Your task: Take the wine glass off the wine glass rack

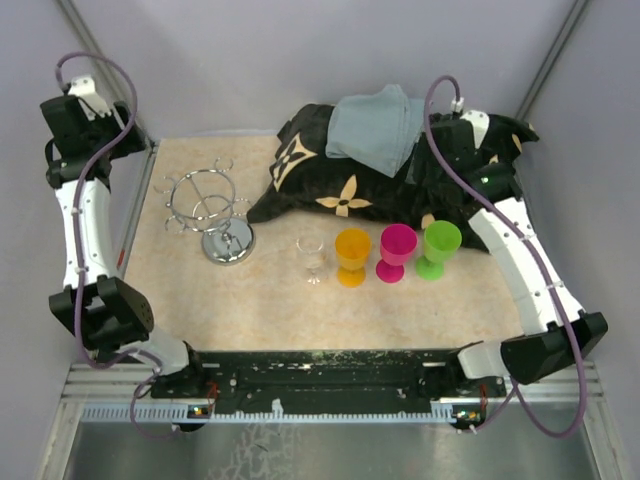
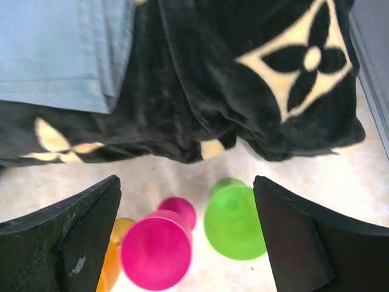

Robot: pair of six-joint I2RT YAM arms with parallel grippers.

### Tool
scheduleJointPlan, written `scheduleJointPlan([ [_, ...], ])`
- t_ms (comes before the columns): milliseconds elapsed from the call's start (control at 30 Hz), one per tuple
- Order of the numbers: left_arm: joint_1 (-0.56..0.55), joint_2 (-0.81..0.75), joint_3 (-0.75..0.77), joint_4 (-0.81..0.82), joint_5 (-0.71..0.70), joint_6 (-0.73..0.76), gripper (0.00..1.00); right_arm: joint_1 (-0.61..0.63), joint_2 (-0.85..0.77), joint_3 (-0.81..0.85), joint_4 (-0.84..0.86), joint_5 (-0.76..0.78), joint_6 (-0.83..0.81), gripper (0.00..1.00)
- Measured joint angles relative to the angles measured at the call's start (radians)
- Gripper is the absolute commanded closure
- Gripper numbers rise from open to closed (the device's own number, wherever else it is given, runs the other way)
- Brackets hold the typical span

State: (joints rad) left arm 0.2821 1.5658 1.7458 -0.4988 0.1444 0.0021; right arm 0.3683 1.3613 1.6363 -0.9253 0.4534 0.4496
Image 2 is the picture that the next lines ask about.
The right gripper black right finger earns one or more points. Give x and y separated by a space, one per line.
313 248

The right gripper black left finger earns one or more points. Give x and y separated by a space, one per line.
61 247

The orange wine glass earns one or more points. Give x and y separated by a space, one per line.
112 265

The green wine glass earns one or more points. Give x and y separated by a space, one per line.
231 221

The pink wine glass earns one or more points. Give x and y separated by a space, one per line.
156 252

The black patterned blanket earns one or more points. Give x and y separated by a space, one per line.
280 75

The light blue folded towel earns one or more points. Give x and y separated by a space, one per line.
67 54

